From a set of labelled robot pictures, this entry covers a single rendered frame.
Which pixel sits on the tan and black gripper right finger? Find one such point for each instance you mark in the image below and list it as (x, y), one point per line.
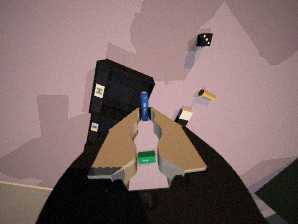
(181, 152)

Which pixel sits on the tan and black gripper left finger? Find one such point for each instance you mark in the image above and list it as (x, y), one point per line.
(111, 156)

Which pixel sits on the black die with white pips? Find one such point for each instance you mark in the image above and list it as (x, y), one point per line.
(204, 39)

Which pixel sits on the black rack of bins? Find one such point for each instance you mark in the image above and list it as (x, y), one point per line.
(114, 96)

